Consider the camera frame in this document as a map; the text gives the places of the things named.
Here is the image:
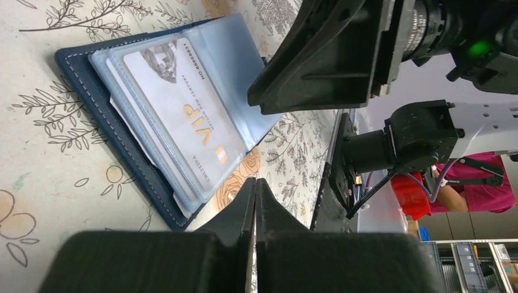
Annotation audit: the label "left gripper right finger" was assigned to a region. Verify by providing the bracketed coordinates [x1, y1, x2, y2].
[255, 179, 445, 292]

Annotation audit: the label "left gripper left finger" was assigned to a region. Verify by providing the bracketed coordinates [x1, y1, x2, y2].
[40, 178, 256, 292]

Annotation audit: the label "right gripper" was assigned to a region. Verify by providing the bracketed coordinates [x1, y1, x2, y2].
[370, 1, 517, 96]

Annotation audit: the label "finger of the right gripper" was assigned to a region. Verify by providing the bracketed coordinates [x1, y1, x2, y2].
[247, 0, 386, 115]

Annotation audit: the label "blue leather card holder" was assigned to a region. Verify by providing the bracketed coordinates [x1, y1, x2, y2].
[54, 14, 280, 231]

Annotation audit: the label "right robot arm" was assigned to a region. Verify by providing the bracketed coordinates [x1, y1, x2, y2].
[248, 1, 517, 174]

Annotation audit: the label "silver VIP card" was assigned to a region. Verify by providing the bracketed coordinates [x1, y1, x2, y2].
[119, 37, 246, 195]

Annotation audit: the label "red plastic bin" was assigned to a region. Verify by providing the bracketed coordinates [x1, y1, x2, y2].
[391, 172, 431, 221]

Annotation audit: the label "person in pink shirt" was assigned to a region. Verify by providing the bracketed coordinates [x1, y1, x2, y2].
[429, 151, 518, 215]

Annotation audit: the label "metal storage shelves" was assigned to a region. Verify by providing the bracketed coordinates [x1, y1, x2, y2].
[423, 238, 517, 292]

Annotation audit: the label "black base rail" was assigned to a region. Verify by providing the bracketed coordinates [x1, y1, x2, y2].
[310, 110, 358, 233]

